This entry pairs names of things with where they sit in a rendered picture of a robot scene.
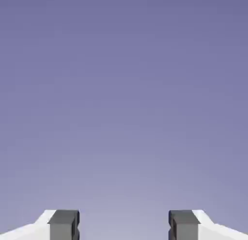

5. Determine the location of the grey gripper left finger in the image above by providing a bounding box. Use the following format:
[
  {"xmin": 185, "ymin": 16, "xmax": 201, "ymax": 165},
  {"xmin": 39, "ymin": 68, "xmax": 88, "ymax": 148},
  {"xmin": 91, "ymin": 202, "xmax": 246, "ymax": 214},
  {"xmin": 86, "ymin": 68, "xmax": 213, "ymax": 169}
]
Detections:
[{"xmin": 0, "ymin": 209, "xmax": 80, "ymax": 240}]

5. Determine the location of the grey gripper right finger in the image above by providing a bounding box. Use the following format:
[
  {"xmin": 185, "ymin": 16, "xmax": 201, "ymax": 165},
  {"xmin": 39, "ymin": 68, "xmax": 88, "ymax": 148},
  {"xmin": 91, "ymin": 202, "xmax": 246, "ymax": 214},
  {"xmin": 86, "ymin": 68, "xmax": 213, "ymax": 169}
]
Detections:
[{"xmin": 168, "ymin": 209, "xmax": 248, "ymax": 240}]

